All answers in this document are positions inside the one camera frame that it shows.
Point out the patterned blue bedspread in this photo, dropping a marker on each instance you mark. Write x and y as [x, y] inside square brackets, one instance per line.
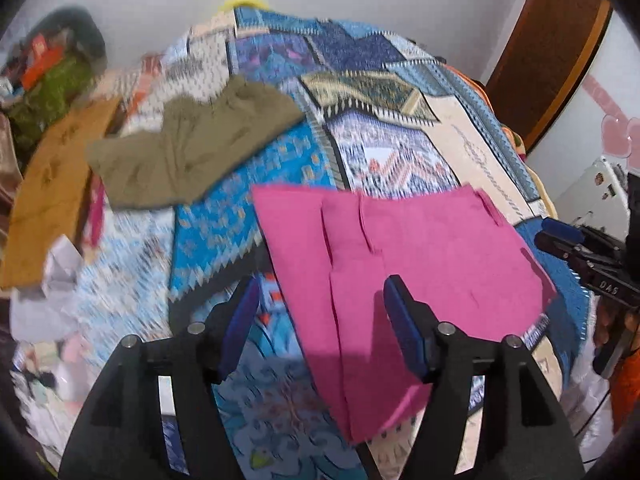
[382, 117]

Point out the olive green pants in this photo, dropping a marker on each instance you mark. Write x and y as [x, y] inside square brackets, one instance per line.
[198, 144]

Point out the pink pants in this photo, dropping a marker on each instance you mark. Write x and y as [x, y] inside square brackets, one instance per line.
[367, 280]

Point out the brown wooden door frame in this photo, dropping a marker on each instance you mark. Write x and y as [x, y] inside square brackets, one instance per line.
[549, 51]

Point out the person's right hand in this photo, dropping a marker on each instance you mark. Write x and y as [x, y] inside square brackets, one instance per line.
[616, 335]

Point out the orange fleece blanket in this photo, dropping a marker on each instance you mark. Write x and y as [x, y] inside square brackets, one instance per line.
[515, 140]

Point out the pile of clothes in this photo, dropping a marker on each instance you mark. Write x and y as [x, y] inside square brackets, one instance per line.
[47, 70]

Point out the yellow round object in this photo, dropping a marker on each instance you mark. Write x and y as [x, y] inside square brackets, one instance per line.
[228, 5]

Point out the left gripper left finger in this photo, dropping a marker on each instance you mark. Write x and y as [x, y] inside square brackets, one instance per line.
[118, 433]

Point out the white crumpled cloth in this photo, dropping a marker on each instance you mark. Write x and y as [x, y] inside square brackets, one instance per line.
[39, 313]

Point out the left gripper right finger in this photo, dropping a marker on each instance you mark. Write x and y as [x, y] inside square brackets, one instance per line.
[524, 433]

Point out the brown cardboard box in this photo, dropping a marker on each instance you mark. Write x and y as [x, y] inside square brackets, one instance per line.
[52, 200]

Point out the white cabinet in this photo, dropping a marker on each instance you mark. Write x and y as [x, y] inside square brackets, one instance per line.
[598, 198]

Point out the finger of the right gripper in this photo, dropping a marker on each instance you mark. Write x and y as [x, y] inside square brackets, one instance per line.
[559, 245]
[562, 231]

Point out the orange sleeve forearm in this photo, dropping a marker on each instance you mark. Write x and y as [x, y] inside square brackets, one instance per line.
[625, 389]

